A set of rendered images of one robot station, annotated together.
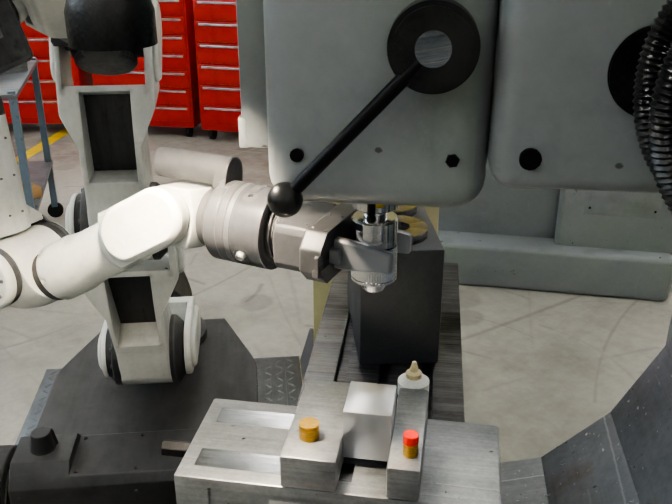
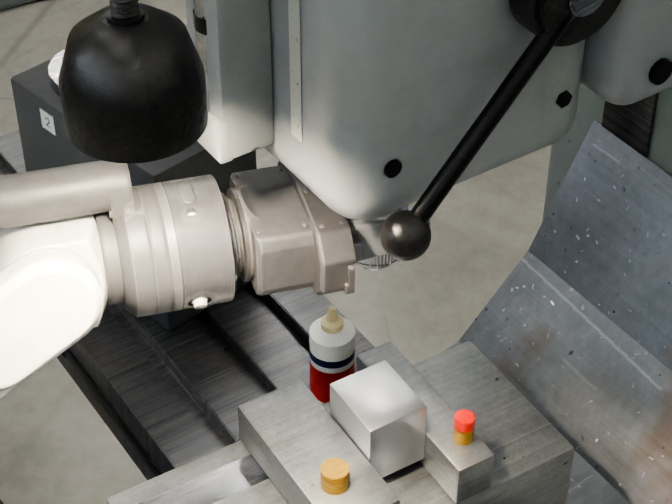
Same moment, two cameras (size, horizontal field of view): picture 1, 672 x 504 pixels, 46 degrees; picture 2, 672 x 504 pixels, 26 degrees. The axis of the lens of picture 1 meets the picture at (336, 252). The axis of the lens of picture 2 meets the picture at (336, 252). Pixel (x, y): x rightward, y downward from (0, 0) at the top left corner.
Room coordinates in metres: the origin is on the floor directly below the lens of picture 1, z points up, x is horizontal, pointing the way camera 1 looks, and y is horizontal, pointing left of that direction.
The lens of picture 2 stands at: (0.15, 0.50, 1.87)
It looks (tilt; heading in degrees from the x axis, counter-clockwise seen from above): 40 degrees down; 320
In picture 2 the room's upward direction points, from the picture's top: straight up
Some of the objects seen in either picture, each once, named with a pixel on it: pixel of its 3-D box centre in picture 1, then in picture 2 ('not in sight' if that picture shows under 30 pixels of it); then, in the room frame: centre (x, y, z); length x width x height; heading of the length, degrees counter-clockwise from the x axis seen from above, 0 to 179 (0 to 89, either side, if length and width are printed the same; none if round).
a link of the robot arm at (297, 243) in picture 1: (294, 234); (247, 235); (0.78, 0.04, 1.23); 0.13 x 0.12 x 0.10; 155
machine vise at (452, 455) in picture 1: (343, 459); (344, 484); (0.74, -0.01, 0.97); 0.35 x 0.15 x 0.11; 81
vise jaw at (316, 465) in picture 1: (320, 431); (316, 467); (0.74, 0.02, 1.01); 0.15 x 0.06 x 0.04; 171
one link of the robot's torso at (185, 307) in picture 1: (151, 338); not in sight; (1.52, 0.40, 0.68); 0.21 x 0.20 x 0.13; 6
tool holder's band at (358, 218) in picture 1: (374, 220); not in sight; (0.74, -0.04, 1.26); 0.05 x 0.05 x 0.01
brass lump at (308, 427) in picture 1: (309, 429); (334, 476); (0.71, 0.03, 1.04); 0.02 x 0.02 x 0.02
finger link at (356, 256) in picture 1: (361, 259); (386, 239); (0.71, -0.02, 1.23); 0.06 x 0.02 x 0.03; 65
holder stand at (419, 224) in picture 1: (391, 273); (137, 173); (1.14, -0.09, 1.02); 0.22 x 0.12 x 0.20; 4
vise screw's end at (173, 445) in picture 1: (179, 448); not in sight; (0.77, 0.18, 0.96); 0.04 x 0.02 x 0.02; 81
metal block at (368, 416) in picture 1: (370, 420); (377, 421); (0.73, -0.04, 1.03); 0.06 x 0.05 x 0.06; 171
